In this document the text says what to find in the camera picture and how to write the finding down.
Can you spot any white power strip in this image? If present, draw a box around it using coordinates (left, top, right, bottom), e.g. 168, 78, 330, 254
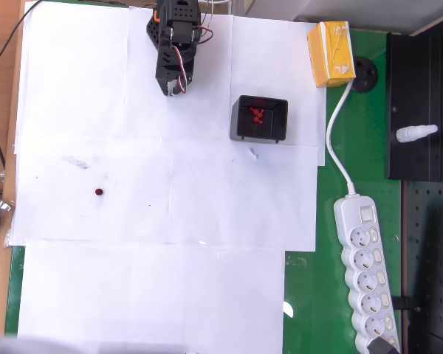
333, 195, 402, 354

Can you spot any green perforated mat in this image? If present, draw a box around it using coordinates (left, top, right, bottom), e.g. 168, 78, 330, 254
4, 0, 404, 354

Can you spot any thin servo wire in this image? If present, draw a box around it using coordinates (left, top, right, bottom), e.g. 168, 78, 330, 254
171, 44, 191, 93

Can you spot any white power cable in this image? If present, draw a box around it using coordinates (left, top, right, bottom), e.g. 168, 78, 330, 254
325, 79, 357, 197

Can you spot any yellow cardboard box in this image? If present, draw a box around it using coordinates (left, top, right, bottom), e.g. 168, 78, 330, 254
306, 21, 357, 89

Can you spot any black square bin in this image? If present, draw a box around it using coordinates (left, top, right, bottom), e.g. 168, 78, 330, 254
229, 94, 289, 145

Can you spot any black perforated panel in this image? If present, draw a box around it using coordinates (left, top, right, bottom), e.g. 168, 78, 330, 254
401, 180, 443, 354

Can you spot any small white bottle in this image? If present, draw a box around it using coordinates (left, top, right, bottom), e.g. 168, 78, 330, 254
396, 124, 439, 143

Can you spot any red round pieces cluster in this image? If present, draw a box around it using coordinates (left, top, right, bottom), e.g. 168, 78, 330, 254
248, 105, 267, 125

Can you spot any black power plug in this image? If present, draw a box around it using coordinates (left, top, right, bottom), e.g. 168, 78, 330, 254
367, 337, 398, 354

